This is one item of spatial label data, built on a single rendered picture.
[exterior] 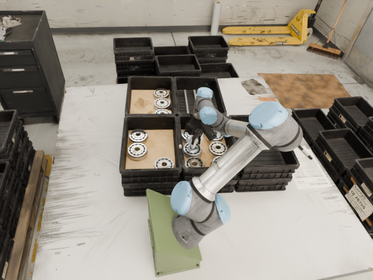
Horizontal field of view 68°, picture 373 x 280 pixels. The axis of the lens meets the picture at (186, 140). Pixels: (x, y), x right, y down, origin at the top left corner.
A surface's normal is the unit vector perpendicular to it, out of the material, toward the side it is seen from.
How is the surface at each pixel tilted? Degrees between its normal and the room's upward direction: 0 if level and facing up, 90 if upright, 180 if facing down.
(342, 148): 0
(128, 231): 0
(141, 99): 0
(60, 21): 90
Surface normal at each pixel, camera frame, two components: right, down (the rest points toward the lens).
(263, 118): -0.59, -0.57
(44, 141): 0.07, -0.69
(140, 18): 0.19, 0.71
